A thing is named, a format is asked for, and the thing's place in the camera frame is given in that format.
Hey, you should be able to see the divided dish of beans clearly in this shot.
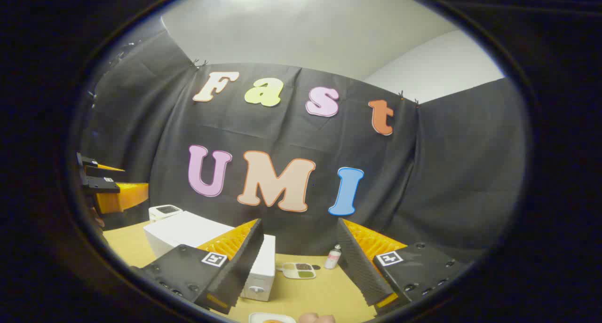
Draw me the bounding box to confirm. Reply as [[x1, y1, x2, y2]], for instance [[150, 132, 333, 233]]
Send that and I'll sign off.
[[281, 262, 317, 279]]

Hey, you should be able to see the white microwave oven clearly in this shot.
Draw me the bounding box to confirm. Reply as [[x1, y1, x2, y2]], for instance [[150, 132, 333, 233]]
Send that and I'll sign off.
[[143, 211, 277, 301]]

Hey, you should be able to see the small clear bottle pink label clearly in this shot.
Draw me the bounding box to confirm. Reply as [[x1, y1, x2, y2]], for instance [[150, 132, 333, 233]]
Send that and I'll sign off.
[[325, 244, 342, 270]]

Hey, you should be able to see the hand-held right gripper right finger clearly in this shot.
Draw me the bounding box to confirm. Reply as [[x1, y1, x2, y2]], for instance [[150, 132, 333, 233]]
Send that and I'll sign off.
[[336, 218, 466, 310]]

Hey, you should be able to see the black backdrop cloth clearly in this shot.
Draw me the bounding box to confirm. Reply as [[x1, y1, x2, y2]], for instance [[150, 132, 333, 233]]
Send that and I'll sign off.
[[80, 29, 526, 262]]

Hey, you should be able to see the white square plate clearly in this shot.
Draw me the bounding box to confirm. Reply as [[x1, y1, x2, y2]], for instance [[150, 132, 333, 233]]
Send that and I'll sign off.
[[248, 312, 297, 323]]

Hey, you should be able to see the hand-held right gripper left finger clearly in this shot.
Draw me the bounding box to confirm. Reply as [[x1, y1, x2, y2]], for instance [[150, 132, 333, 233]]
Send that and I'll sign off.
[[131, 218, 265, 315]]

